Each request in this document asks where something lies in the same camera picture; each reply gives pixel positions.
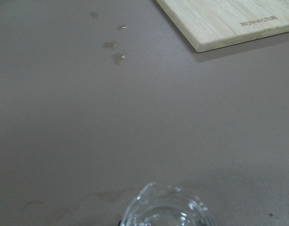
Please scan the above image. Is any clear glass measuring cup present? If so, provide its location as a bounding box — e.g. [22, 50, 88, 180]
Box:
[118, 182, 217, 226]

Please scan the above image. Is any bamboo cutting board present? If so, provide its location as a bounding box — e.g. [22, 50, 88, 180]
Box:
[157, 0, 289, 53]

